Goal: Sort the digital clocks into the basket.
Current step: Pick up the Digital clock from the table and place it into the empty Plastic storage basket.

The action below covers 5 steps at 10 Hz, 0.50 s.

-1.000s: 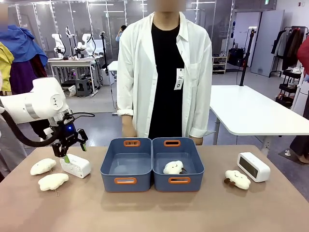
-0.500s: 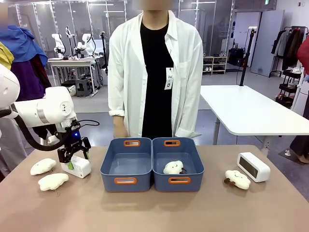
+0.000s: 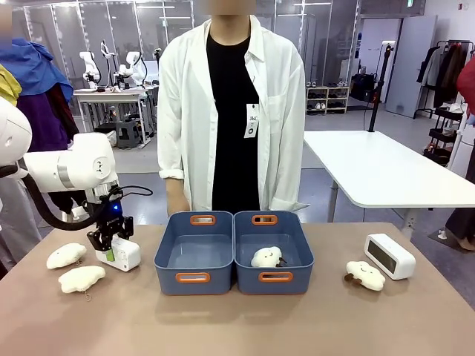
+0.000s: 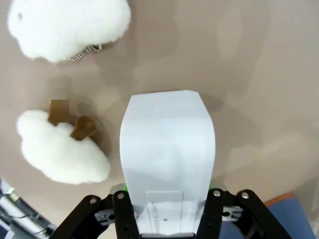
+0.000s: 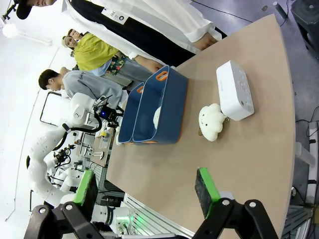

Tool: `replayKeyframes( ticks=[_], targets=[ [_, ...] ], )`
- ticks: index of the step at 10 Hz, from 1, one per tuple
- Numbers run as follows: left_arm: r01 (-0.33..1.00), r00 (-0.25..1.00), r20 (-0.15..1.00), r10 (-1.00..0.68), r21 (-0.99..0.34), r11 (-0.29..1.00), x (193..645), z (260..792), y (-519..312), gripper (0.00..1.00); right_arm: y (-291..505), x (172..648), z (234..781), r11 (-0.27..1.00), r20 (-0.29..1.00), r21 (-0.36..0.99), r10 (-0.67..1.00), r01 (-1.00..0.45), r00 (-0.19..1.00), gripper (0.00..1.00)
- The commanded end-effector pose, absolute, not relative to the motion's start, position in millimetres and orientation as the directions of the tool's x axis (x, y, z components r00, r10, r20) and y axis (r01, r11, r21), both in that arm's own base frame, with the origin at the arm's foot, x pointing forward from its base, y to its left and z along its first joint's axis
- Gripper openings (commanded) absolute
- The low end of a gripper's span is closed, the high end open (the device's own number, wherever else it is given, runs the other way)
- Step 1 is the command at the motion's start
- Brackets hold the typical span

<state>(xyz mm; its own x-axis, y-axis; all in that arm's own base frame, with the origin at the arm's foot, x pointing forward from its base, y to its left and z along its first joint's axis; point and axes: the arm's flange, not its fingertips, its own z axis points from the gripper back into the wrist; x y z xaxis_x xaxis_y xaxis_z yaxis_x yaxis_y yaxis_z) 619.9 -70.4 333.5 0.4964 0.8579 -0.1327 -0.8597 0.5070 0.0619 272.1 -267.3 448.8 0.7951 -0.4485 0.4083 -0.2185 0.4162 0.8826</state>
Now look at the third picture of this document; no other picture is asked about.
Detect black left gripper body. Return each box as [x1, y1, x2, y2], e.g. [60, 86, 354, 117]
[95, 207, 125, 238]

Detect white digital clock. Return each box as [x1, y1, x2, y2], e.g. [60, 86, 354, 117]
[363, 233, 416, 281]
[95, 236, 142, 273]

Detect white cloud plush toy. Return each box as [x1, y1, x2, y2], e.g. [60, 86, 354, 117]
[57, 265, 107, 303]
[45, 243, 88, 270]
[250, 247, 289, 268]
[343, 260, 387, 292]

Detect person's right forearm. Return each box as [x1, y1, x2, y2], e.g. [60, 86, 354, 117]
[165, 177, 187, 200]

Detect person's right hand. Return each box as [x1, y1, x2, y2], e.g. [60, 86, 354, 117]
[166, 194, 191, 218]

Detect grey garment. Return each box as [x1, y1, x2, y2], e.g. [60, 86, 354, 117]
[0, 177, 42, 271]

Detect black stool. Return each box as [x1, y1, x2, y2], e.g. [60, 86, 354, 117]
[115, 120, 140, 149]

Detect white lab workbench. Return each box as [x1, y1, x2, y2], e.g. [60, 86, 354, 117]
[73, 87, 159, 149]

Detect purple garment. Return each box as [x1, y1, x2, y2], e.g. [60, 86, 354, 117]
[16, 83, 81, 153]

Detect black shirt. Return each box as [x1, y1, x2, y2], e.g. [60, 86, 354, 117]
[206, 25, 261, 212]

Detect white lab coat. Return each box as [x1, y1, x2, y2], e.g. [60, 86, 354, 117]
[157, 14, 309, 223]

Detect white name tag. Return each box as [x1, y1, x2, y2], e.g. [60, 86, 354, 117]
[243, 103, 260, 139]

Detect yellow garment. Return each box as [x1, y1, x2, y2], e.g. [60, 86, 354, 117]
[0, 65, 23, 108]

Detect blue garment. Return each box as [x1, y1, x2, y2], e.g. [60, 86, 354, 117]
[0, 36, 75, 105]

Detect wooden shoe rack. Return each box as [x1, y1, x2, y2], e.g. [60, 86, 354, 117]
[306, 85, 350, 116]

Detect white side table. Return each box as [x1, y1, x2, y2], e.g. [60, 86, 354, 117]
[303, 129, 475, 238]

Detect black bag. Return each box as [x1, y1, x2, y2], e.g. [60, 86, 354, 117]
[350, 73, 379, 103]

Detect black trolley cart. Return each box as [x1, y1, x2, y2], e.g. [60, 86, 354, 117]
[422, 105, 465, 166]

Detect black clothes rack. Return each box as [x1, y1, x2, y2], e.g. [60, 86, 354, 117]
[413, 39, 475, 119]

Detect red garment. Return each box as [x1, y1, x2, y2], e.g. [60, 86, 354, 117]
[456, 57, 475, 116]

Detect thin black cable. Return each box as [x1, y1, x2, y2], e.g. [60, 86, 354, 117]
[109, 185, 154, 203]

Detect blue basket orange handles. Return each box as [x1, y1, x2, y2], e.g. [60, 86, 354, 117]
[154, 210, 235, 297]
[233, 210, 315, 296]

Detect thick black cable hose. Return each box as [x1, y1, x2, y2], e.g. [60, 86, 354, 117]
[0, 165, 112, 233]

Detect black camera stand pole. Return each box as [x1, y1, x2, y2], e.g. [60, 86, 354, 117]
[367, 42, 395, 134]

